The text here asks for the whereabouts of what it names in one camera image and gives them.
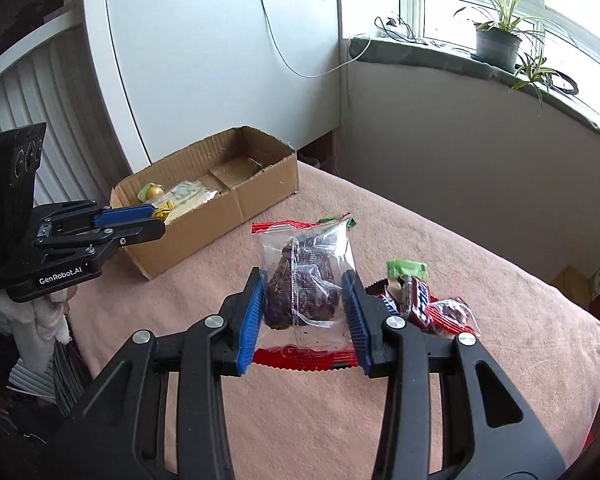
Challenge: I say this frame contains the clear dark cake packet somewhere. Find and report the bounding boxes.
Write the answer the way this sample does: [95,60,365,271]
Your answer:
[251,217,358,372]

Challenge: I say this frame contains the potted spider plant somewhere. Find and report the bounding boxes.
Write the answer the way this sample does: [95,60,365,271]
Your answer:
[452,0,578,111]

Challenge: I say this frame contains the person's left forearm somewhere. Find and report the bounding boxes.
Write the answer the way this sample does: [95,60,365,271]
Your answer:
[0,340,96,411]

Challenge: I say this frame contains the red clear snack packet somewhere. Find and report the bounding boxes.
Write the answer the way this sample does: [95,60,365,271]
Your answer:
[420,296,482,338]

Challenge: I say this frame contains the person's left hand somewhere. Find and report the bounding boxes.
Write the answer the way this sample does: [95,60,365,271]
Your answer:
[0,287,73,376]

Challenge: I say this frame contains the green candy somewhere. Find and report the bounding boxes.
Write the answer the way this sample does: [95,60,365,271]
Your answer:
[386,258,430,281]

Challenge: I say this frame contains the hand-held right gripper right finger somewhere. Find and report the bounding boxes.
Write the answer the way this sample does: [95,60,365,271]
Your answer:
[341,269,568,480]

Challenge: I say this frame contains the white cabinet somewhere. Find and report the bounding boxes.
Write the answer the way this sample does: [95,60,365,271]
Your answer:
[82,0,343,173]

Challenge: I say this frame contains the black ring light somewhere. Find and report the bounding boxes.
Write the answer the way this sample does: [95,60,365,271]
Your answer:
[545,71,579,96]

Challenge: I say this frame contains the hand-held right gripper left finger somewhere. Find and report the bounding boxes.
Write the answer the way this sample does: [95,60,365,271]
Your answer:
[55,266,268,480]

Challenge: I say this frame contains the brown cardboard box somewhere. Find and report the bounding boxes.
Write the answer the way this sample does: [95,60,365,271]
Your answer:
[110,126,299,281]

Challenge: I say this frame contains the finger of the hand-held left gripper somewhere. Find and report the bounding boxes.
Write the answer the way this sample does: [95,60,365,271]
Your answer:
[34,218,167,261]
[37,200,159,233]

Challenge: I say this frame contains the black cable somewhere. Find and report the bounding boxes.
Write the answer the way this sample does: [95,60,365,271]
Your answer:
[374,11,461,51]

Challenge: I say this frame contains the white cable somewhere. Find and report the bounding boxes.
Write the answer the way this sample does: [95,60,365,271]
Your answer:
[259,0,373,79]

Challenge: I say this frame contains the grey windowsill cloth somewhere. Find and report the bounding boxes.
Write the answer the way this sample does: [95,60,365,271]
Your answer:
[348,35,600,141]

